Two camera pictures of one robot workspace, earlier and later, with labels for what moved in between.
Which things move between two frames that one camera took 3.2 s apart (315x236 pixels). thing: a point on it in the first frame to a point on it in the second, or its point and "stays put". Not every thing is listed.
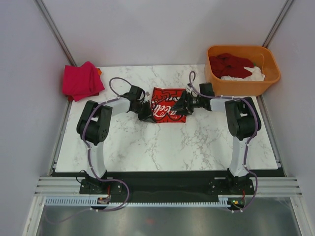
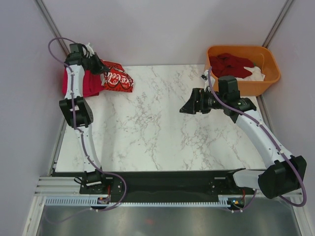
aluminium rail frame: [263, 186] stays put
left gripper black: [146, 117] to [100, 68]
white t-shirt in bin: [256, 76] stays put
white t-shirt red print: [163, 100] to [116, 79]
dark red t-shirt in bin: [224, 64] stays put
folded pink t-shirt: [81, 82] stays put
